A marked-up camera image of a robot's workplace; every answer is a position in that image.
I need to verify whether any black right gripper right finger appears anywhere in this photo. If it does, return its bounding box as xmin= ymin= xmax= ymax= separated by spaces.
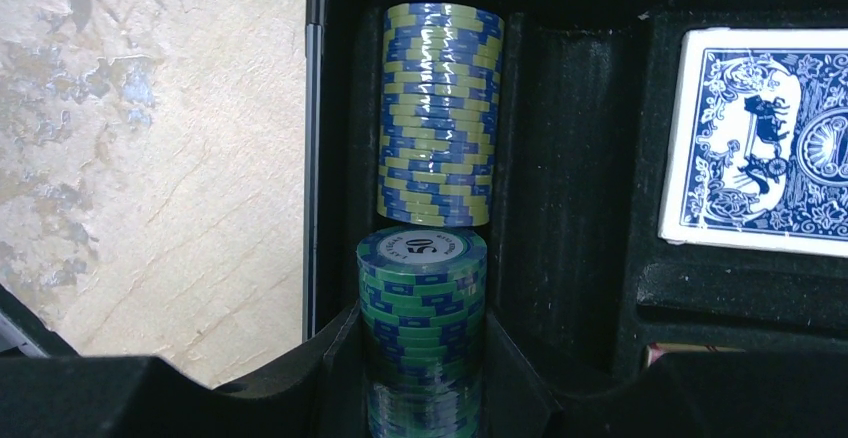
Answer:
xmin=484 ymin=310 xmax=847 ymax=437

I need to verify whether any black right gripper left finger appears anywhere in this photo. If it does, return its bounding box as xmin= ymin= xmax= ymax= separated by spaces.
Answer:
xmin=1 ymin=292 xmax=361 ymax=437

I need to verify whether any red Texas Hold'em card box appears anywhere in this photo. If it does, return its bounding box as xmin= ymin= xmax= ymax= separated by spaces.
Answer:
xmin=642 ymin=342 xmax=742 ymax=369

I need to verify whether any blue playing card deck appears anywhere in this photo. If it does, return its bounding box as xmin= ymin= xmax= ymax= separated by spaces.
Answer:
xmin=658 ymin=28 xmax=847 ymax=258

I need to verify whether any blue green poker chip stack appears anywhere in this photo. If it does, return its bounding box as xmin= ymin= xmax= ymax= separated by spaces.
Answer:
xmin=377 ymin=2 xmax=505 ymax=227

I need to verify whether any black poker carrying case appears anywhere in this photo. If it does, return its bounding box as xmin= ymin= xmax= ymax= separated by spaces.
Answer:
xmin=301 ymin=0 xmax=848 ymax=438

